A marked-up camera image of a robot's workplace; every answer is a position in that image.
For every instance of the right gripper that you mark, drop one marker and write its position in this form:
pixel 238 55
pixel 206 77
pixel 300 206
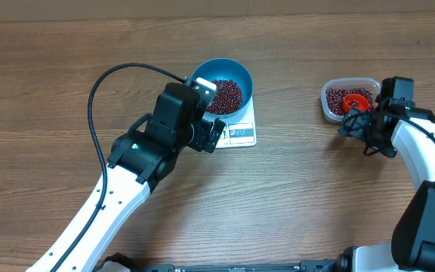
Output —
pixel 362 122

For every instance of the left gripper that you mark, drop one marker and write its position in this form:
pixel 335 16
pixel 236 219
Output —
pixel 205 128

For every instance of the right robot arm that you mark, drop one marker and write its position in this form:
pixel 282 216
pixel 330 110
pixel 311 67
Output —
pixel 398 127

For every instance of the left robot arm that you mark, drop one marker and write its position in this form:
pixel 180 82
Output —
pixel 139 160

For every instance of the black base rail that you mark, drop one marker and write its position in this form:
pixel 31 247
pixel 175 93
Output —
pixel 119 262

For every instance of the red scoop with blue handle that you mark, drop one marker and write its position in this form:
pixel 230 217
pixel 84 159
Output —
pixel 356 101

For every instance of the blue plastic bowl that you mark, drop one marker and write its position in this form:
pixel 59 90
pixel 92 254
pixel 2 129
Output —
pixel 225 68

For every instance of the red beans in bowl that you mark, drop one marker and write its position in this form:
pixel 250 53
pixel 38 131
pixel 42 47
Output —
pixel 228 98

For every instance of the clear plastic container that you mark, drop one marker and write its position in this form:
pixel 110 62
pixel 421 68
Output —
pixel 346 83

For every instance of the white digital kitchen scale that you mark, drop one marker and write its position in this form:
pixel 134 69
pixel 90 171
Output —
pixel 240 128

